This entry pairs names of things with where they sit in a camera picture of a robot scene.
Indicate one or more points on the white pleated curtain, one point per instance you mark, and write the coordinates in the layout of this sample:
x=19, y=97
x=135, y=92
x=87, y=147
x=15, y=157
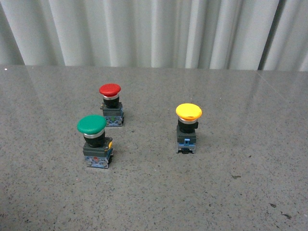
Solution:
x=209, y=34

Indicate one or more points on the green mushroom push button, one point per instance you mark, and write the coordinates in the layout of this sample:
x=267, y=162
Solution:
x=98, y=149

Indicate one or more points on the red mushroom push button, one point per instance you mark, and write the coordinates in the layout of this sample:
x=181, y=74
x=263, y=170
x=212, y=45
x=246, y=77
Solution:
x=111, y=107

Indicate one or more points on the yellow mushroom push button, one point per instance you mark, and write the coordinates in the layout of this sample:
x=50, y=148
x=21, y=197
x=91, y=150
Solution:
x=188, y=115

